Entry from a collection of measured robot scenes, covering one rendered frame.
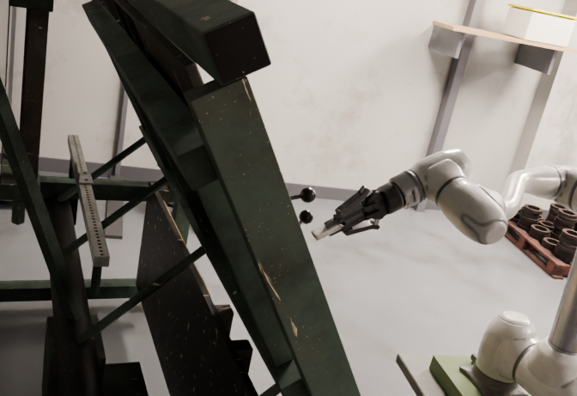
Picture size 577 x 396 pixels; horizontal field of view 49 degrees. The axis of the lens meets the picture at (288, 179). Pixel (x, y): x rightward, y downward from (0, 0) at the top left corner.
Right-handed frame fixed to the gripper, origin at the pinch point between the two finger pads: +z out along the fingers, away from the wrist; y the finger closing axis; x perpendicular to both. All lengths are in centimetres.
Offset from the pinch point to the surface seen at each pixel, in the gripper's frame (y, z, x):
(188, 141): -41.9, 23.8, -12.2
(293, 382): 23.2, 23.9, -16.8
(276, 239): -19.7, 16.3, -23.0
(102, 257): 16, 59, 67
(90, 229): 15, 60, 87
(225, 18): -63, 10, -20
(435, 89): 168, -238, 359
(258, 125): -44, 12, -23
